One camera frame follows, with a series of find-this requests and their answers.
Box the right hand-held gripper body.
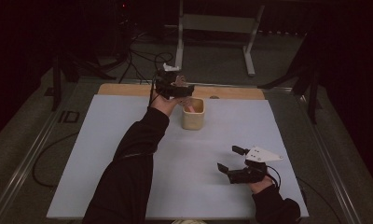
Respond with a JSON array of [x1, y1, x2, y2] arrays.
[[227, 146, 284, 185]]

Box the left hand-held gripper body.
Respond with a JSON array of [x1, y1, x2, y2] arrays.
[[154, 63, 196, 101]]

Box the beige square cup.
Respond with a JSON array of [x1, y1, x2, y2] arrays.
[[180, 96, 206, 131]]

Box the person's left hand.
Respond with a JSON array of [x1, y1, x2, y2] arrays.
[[149, 92, 185, 119]]

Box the person's right hand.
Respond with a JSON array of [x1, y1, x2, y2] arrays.
[[248, 176, 275, 195]]

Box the white table mat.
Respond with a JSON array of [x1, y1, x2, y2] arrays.
[[46, 94, 310, 220]]

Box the pale white cloth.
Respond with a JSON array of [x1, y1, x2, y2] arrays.
[[170, 219, 208, 224]]

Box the black metal stand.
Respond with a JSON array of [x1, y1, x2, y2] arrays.
[[51, 50, 117, 112], [257, 29, 320, 126]]

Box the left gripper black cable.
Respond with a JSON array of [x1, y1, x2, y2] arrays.
[[148, 77, 160, 107]]

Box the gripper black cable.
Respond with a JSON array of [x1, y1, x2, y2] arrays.
[[266, 165, 283, 189], [148, 77, 160, 107]]

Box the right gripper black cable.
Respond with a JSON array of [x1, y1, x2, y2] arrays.
[[266, 165, 283, 189]]

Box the black floor cables bundle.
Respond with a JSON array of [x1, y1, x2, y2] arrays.
[[118, 29, 178, 87]]

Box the white metal stand frame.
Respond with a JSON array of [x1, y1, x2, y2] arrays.
[[173, 0, 266, 77]]

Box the thin black floor cable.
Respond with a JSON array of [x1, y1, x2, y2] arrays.
[[296, 176, 345, 224]]

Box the aluminium floor rail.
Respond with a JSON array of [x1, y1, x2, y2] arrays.
[[0, 106, 62, 224], [295, 88, 373, 224]]

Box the black floor bracket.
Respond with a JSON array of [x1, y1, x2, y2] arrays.
[[58, 110, 81, 124]]

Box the long black floor cable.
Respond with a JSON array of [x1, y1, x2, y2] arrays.
[[32, 132, 80, 189]]

